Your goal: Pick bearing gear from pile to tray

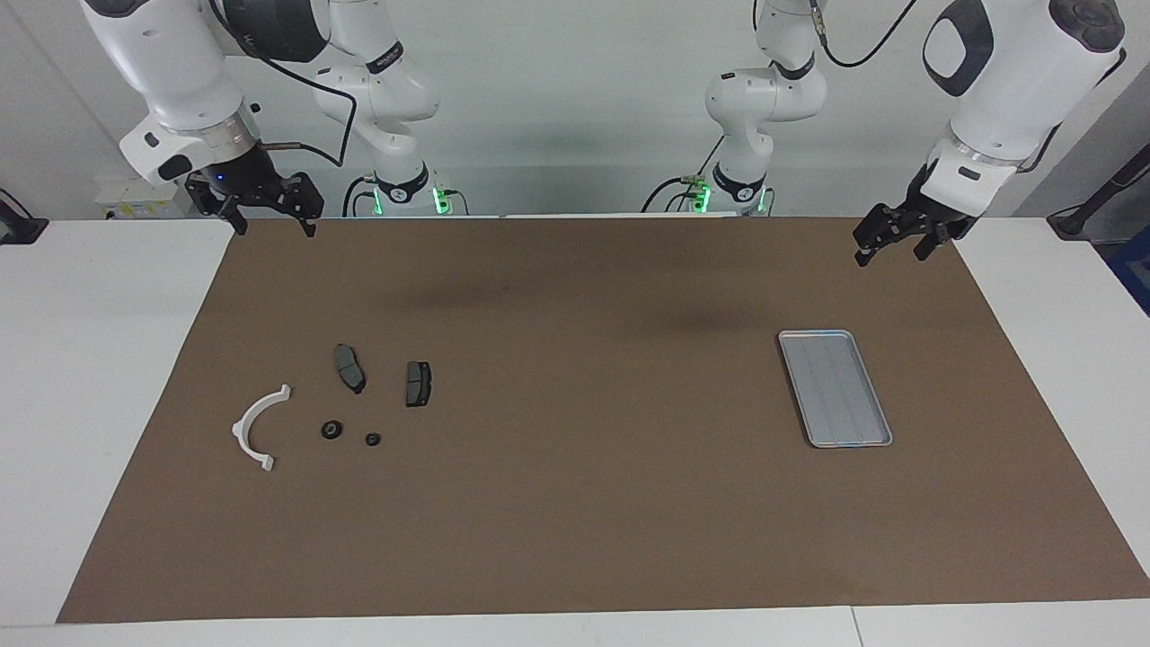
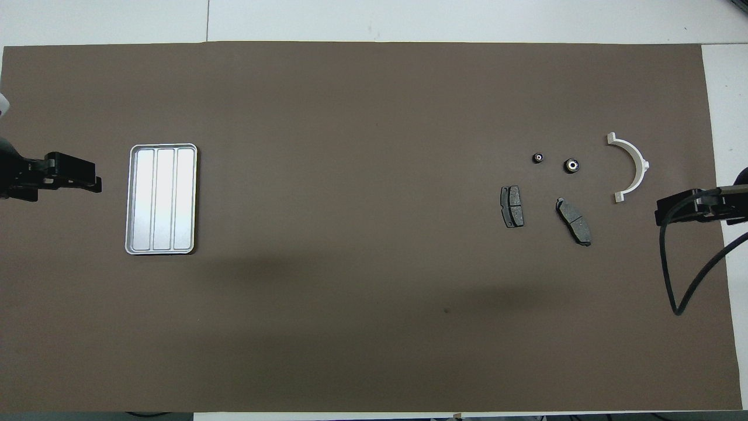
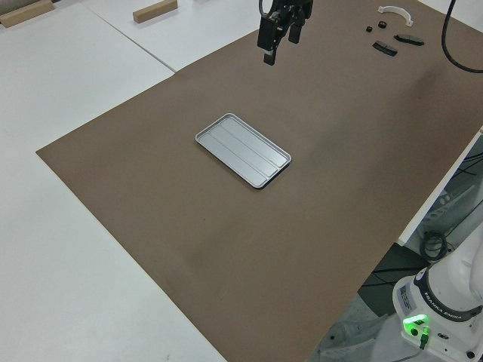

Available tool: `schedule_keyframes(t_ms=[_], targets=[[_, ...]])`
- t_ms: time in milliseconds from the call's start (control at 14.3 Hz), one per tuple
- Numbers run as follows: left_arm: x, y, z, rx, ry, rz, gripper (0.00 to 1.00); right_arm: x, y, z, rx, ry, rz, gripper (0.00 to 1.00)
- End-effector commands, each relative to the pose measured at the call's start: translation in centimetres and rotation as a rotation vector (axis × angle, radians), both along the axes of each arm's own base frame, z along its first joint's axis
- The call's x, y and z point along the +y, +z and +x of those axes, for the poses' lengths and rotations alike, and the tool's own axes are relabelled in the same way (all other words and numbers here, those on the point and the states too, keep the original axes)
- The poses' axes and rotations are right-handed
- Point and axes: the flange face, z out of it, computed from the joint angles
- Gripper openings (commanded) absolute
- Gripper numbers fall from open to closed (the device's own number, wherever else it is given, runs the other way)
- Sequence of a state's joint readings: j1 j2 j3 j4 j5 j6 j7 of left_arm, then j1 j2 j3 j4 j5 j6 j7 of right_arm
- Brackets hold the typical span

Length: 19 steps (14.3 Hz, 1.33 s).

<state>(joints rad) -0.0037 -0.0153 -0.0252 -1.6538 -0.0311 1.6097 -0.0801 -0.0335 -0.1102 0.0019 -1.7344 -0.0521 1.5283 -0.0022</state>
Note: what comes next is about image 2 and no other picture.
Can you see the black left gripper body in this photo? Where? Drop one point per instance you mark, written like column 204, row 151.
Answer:
column 64, row 166

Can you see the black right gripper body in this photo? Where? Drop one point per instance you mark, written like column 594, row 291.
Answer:
column 701, row 204

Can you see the silver metal tray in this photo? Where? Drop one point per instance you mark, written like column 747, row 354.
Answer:
column 162, row 199

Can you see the curved dark grey brake pad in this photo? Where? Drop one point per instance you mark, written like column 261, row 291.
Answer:
column 574, row 222

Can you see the rectangular dark grey brake pad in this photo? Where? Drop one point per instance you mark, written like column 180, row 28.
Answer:
column 512, row 206

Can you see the brown table mat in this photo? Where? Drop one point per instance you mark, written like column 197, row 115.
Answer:
column 374, row 117

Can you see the white semicircular plastic bracket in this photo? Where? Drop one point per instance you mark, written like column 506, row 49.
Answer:
column 643, row 168

